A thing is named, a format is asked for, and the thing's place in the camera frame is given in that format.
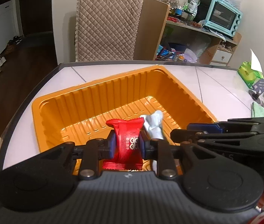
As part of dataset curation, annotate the grey-blue foil snack pouch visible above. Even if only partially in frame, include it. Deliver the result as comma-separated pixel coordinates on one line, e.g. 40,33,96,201
140,110,164,140

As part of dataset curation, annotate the red candy pack white label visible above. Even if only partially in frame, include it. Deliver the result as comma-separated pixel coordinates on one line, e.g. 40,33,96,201
103,117,145,170

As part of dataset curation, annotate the green folded cloth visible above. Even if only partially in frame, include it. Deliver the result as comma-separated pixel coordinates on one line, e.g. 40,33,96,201
251,102,264,118

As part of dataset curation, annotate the orange plastic tray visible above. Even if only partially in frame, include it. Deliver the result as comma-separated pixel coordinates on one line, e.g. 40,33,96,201
32,65,216,152

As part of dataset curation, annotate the grey phone stand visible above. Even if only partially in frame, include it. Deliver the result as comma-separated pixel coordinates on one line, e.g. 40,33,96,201
248,78,264,104

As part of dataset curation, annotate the green tissue pack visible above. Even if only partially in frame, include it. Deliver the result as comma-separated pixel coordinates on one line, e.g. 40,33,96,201
238,49,264,89

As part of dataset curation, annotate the wooden shelf unit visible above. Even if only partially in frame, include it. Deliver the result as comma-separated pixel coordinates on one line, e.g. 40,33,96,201
133,0,242,67

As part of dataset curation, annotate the teal toaster oven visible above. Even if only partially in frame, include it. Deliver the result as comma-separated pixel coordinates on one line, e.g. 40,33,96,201
204,0,243,38

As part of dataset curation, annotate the quilted beige chair back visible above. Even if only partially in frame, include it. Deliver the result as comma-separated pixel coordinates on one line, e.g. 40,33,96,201
75,0,144,62

